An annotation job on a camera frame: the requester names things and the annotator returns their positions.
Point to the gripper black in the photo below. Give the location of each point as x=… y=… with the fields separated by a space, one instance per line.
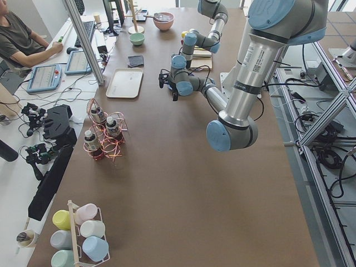
x=167 y=80
x=188 y=64

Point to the tea bottle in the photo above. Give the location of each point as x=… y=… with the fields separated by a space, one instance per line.
x=93 y=146
x=112 y=128
x=98 y=116

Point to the seated person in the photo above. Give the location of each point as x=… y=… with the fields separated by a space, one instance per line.
x=21 y=46

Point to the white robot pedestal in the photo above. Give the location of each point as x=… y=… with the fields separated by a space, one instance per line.
x=228 y=79

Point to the far teach pendant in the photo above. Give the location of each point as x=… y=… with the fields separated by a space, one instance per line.
x=77 y=64

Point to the near teach pendant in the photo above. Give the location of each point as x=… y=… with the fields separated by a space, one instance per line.
x=44 y=78

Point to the white cup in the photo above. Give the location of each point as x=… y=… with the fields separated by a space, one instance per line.
x=92 y=228

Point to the copper wire bottle rack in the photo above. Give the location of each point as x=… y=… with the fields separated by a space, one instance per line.
x=110 y=145

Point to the pink cup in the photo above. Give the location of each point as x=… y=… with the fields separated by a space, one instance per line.
x=84 y=213

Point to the blue cup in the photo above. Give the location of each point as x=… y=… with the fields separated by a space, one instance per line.
x=95 y=248

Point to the tea bottle lower outer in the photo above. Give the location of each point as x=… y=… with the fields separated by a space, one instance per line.
x=98 y=116

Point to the tea bottle top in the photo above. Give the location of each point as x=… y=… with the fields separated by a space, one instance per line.
x=112 y=128

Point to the teach pendant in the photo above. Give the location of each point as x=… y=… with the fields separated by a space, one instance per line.
x=44 y=78
x=77 y=64

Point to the steel ice scoop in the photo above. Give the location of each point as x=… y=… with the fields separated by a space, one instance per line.
x=159 y=17

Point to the grey folded cloth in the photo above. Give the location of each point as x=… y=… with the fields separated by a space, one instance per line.
x=135 y=61

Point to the bamboo cutting board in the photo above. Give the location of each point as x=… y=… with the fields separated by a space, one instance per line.
x=201 y=59

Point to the green ceramic bowl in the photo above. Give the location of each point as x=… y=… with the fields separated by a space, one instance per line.
x=137 y=39

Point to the pink bowl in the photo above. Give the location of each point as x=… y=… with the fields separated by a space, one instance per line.
x=164 y=26

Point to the grey cup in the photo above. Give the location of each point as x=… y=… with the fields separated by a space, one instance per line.
x=61 y=240

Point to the aluminium frame post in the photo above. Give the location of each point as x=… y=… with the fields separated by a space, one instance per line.
x=74 y=15

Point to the cream rabbit tray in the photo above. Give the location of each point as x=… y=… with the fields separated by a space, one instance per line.
x=125 y=83

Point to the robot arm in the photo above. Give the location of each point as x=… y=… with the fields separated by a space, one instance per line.
x=270 y=26
x=193 y=38

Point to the mint green cup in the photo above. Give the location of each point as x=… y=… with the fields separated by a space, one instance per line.
x=63 y=258

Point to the tea bottle lower middle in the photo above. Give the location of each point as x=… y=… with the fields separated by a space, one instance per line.
x=93 y=146

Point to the wooden cup rack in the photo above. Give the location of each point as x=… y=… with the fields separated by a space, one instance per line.
x=80 y=258

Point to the yellow cup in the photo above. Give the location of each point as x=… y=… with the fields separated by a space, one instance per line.
x=61 y=219

